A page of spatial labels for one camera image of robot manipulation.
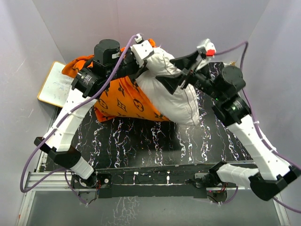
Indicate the white board with wooden frame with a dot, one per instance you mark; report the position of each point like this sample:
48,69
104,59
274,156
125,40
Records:
56,86

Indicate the white pillow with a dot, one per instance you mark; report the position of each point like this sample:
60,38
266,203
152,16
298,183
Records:
180,107

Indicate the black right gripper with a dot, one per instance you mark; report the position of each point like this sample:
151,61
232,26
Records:
186,63

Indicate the aluminium frame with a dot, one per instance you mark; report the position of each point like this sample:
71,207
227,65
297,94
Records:
57,180

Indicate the orange patterned plush pillowcase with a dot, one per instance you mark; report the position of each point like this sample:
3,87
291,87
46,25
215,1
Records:
122,99

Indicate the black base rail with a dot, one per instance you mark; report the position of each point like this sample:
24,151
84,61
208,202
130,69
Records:
192,180

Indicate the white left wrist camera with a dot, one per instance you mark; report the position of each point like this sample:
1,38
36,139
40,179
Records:
142,49

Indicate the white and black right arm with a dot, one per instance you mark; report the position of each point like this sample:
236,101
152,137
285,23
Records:
272,174

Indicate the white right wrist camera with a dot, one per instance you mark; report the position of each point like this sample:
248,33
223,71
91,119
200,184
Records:
206,49

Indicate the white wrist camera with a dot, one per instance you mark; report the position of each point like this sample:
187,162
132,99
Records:
142,49
206,49

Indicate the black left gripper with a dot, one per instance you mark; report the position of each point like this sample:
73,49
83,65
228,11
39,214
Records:
137,69

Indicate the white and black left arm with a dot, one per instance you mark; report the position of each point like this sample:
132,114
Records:
56,143

